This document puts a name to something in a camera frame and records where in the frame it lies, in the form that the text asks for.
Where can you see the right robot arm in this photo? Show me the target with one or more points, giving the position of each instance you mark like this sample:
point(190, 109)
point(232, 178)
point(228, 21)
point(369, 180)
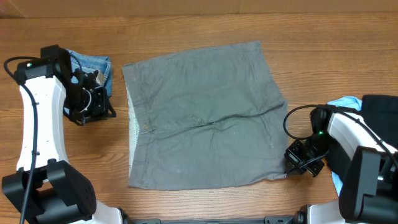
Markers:
point(360, 146)

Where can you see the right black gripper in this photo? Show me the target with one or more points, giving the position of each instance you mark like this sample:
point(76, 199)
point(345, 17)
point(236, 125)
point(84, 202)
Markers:
point(302, 158)

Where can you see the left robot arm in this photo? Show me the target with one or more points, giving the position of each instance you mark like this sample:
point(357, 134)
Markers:
point(58, 84)

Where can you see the light blue garment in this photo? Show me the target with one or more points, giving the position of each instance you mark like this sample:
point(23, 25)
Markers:
point(350, 102)

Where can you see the black garment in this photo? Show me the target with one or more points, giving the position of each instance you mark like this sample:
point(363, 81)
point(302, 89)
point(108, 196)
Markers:
point(374, 126)

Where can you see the folded blue jeans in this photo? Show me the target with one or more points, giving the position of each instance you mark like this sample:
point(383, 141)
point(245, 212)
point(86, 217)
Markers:
point(91, 64)

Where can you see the grey shorts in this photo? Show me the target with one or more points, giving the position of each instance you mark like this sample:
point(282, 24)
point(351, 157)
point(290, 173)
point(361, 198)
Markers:
point(205, 119)

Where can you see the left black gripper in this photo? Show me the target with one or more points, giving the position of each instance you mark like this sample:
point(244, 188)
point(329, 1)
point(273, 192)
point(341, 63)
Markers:
point(102, 111)

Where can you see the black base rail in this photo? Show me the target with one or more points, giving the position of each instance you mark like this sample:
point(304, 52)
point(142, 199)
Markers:
point(202, 221)

